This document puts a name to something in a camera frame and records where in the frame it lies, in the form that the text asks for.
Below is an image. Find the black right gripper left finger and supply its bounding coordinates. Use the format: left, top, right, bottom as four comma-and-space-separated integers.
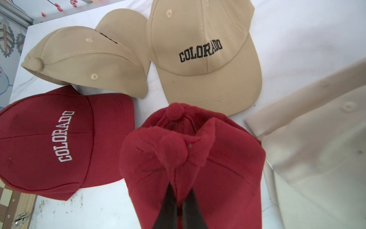
153, 183, 178, 229

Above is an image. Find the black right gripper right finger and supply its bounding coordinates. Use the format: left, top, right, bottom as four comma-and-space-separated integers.
182, 189, 208, 229

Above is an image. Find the maroon Colorado cap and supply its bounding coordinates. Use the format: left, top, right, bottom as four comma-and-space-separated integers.
142, 103, 244, 135

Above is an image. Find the cream Colorado baseball cap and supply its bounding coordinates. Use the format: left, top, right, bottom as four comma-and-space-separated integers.
261, 84, 366, 229

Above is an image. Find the tan Colorado baseball cap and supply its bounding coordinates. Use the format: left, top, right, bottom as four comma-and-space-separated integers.
146, 0, 262, 115

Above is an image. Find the wooden chessboard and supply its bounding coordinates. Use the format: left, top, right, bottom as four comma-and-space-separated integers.
1, 180, 37, 229

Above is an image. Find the aluminium corner frame post left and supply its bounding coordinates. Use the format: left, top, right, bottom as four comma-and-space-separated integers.
1, 1, 34, 30

